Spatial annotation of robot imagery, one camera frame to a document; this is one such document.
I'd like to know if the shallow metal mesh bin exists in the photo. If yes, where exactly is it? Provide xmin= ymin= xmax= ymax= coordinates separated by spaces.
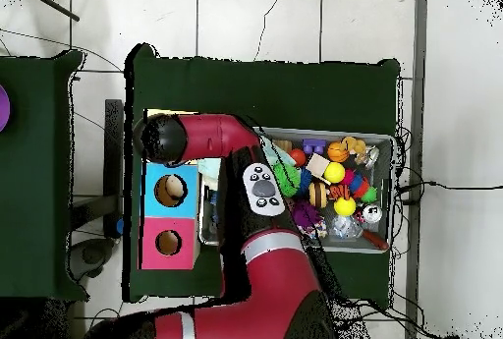
xmin=197 ymin=124 xmax=397 ymax=254

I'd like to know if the wooden box with three holes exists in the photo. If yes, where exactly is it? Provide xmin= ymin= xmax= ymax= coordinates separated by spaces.
xmin=137 ymin=108 xmax=208 ymax=271

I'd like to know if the large green spiky ball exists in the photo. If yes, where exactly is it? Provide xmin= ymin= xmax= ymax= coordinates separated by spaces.
xmin=272 ymin=162 xmax=302 ymax=198

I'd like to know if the red orange rubber ball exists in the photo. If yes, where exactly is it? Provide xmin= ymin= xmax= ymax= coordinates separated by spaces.
xmin=289 ymin=148 xmax=307 ymax=167

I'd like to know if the wooden cube block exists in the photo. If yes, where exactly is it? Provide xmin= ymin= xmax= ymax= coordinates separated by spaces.
xmin=305 ymin=152 xmax=331 ymax=179

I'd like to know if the wooden toy burger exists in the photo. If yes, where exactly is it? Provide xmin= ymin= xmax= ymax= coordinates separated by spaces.
xmin=307 ymin=181 xmax=328 ymax=209

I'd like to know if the purple rubber toy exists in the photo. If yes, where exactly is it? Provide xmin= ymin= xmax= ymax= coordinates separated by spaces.
xmin=292 ymin=200 xmax=324 ymax=235

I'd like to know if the dark green table cloth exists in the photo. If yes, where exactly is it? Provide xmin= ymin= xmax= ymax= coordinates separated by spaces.
xmin=123 ymin=42 xmax=403 ymax=304
xmin=0 ymin=49 xmax=89 ymax=303

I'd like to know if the yellow ball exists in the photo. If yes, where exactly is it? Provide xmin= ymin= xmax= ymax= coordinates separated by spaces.
xmin=323 ymin=161 xmax=346 ymax=184

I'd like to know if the small orange basketball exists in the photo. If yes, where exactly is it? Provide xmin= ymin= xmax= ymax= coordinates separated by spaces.
xmin=326 ymin=141 xmax=350 ymax=163

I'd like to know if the orange plush toy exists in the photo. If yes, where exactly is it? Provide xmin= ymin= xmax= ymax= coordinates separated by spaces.
xmin=340 ymin=136 xmax=368 ymax=155

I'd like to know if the grey round base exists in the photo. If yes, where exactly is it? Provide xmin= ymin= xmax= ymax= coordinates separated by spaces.
xmin=68 ymin=236 xmax=115 ymax=281

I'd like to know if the dark rod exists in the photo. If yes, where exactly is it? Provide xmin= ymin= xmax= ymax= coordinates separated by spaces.
xmin=23 ymin=0 xmax=81 ymax=23

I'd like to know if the purple round disc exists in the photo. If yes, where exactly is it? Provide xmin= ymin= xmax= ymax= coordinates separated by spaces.
xmin=0 ymin=84 xmax=12 ymax=134

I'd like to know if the black post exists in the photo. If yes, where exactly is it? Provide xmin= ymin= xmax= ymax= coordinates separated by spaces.
xmin=103 ymin=98 xmax=126 ymax=238

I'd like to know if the black floor cable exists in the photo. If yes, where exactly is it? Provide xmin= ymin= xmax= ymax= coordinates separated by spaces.
xmin=396 ymin=180 xmax=503 ymax=204

